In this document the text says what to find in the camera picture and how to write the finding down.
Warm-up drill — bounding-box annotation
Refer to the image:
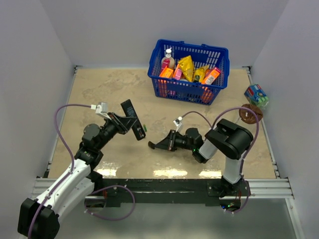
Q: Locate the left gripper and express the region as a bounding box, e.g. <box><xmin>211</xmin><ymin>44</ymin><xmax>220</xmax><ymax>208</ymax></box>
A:
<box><xmin>96</xmin><ymin>112</ymin><xmax>137</xmax><ymax>150</ymax></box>

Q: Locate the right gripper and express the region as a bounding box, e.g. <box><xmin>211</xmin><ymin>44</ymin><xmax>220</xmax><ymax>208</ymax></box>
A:
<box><xmin>155</xmin><ymin>129</ymin><xmax>195</xmax><ymax>151</ymax></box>

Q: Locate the black remote control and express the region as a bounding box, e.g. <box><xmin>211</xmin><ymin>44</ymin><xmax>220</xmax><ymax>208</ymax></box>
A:
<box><xmin>120</xmin><ymin>99</ymin><xmax>147</xmax><ymax>141</ymax></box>

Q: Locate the black battery cover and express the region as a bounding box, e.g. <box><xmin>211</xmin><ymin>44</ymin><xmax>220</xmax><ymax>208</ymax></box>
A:
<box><xmin>148</xmin><ymin>141</ymin><xmax>156</xmax><ymax>149</ymax></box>

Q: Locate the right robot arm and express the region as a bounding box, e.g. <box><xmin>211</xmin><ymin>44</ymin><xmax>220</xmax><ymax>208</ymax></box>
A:
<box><xmin>148</xmin><ymin>119</ymin><xmax>254</xmax><ymax>198</ymax></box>

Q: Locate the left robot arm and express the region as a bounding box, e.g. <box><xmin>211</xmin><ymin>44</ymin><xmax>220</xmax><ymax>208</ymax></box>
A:
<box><xmin>17</xmin><ymin>113</ymin><xmax>138</xmax><ymax>239</ymax></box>

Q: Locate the orange pink box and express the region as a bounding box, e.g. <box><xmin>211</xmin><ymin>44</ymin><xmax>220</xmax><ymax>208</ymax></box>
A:
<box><xmin>159</xmin><ymin>67</ymin><xmax>174</xmax><ymax>78</ymax></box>

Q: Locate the blue plastic basket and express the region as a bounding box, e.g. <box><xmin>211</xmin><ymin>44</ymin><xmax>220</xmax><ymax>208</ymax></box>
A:
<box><xmin>148</xmin><ymin>39</ymin><xmax>230</xmax><ymax>105</ymax></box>

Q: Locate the white pump bottle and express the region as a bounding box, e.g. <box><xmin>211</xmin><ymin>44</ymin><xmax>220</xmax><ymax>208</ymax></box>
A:
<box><xmin>161</xmin><ymin>48</ymin><xmax>175</xmax><ymax>70</ymax></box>

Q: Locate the yellow green bag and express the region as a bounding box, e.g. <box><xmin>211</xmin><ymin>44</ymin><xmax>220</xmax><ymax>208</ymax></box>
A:
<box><xmin>193</xmin><ymin>65</ymin><xmax>209</xmax><ymax>83</ymax></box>

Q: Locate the yellow snack bag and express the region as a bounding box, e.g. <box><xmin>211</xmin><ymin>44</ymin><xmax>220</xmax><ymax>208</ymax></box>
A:
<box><xmin>178</xmin><ymin>55</ymin><xmax>194</xmax><ymax>82</ymax></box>

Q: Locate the orange carton box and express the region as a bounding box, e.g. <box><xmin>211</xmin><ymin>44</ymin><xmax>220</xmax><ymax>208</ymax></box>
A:
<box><xmin>201</xmin><ymin>67</ymin><xmax>221</xmax><ymax>85</ymax></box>

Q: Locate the brown lidded white cup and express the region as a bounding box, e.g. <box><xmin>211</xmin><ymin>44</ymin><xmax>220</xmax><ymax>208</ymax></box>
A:
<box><xmin>239</xmin><ymin>104</ymin><xmax>263</xmax><ymax>124</ymax></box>

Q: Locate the blue green sponge pack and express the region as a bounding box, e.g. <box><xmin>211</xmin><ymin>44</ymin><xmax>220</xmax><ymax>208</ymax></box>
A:
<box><xmin>244</xmin><ymin>84</ymin><xmax>269</xmax><ymax>108</ymax></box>

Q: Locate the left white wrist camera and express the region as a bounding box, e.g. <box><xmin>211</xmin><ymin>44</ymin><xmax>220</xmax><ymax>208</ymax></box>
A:
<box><xmin>91</xmin><ymin>102</ymin><xmax>110</xmax><ymax>119</ymax></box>

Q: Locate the black base frame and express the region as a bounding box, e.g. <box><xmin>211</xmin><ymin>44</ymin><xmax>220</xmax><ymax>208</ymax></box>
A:
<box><xmin>86</xmin><ymin>178</ymin><xmax>251</xmax><ymax>207</ymax></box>

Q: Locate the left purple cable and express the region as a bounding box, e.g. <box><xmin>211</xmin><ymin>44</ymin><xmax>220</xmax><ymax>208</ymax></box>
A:
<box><xmin>27</xmin><ymin>104</ymin><xmax>95</xmax><ymax>239</ymax></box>

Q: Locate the purple cable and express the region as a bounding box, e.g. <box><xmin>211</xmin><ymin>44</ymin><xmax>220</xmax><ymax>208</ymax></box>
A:
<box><xmin>180</xmin><ymin>107</ymin><xmax>260</xmax><ymax>180</ymax></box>
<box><xmin>27</xmin><ymin>104</ymin><xmax>95</xmax><ymax>239</ymax></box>

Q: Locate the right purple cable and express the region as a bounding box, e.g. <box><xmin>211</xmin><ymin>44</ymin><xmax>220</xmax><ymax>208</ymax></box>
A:
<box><xmin>180</xmin><ymin>107</ymin><xmax>260</xmax><ymax>180</ymax></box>

